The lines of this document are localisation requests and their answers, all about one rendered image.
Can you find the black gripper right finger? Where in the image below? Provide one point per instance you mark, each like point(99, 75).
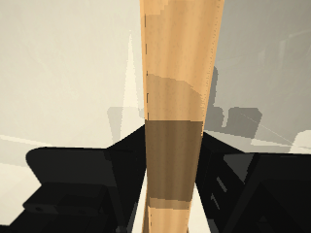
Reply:
point(226, 178)

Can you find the long wooden rail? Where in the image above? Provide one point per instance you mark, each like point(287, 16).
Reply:
point(179, 41)

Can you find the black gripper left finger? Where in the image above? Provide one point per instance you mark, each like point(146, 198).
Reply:
point(121, 167)

